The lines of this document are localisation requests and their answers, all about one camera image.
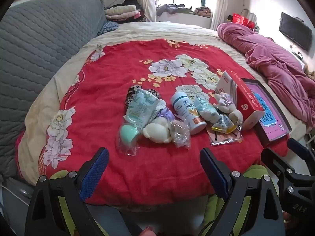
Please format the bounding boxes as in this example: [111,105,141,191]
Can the white curtain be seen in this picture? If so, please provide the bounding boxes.
[210,0,230,30]
[136,0,157,22]

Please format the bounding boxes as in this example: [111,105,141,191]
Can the bed with beige sheet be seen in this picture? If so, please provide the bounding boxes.
[17,21,310,212]

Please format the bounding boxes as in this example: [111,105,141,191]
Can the grey quilted headboard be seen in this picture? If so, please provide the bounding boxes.
[0,0,106,185]

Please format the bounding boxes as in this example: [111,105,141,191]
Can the clothes on window sill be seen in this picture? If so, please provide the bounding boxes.
[156,4,195,16]

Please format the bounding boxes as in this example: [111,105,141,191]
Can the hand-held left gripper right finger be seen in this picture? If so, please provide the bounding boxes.
[197,148,287,236]

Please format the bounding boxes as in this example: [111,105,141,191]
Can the pile of folded clothes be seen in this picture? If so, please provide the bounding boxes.
[105,0,148,22]

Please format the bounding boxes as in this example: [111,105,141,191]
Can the grey tray with pink print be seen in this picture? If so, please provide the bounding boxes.
[241,78,292,146]

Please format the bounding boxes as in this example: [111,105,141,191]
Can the green sponge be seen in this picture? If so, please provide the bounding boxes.
[116,123,141,156]

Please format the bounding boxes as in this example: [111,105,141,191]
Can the pink duvet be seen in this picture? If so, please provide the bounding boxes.
[217,22,315,128]

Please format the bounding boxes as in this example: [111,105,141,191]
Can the beige plush with pink bow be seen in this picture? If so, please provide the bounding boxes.
[214,92,244,131]

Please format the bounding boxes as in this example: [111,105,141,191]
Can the leopard print scrunchie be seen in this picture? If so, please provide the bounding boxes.
[125,85,161,107]

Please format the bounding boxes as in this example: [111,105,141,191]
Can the small yellow sachet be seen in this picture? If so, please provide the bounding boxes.
[211,114,237,134]

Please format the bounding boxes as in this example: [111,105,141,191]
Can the red shopping bag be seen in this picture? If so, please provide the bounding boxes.
[231,13,256,30]

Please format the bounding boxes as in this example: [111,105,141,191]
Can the white plush with purple dress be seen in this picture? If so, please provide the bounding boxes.
[143,101,176,143]

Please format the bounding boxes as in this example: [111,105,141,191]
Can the wall-mounted television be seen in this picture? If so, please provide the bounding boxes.
[279,12,313,52]

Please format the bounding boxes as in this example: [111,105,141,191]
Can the clear plastic packet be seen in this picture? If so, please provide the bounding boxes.
[170,120,192,148]

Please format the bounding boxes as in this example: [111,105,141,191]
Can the patterned folded blanket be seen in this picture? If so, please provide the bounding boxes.
[194,6,212,18]

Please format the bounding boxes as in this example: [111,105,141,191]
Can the red floral blanket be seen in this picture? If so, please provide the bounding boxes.
[15,38,291,206]

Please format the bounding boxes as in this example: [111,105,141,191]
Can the blue patterned cloth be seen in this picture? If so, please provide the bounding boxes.
[98,21,119,36]

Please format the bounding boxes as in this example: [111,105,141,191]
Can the red and white tissue box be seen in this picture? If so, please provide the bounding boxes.
[216,70,265,131]

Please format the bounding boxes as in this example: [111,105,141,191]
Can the large light green tissue pack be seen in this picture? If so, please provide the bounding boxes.
[126,88,161,129]

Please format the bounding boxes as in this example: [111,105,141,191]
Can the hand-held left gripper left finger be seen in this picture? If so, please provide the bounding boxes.
[25,147,132,236]

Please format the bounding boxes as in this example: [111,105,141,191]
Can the pink face mask packet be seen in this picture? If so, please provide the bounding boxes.
[208,125,244,146]

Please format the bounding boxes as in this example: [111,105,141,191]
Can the white tote bag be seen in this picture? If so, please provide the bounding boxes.
[241,8,258,28]

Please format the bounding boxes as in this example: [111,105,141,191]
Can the person's green clothing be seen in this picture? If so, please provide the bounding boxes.
[48,164,278,236]

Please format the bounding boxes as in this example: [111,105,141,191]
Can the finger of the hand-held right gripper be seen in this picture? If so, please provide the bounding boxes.
[287,138,315,175]
[261,148,296,185]

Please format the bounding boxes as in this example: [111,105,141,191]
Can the white and orange vitamin bottle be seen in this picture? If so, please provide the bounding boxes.
[170,91,207,135]

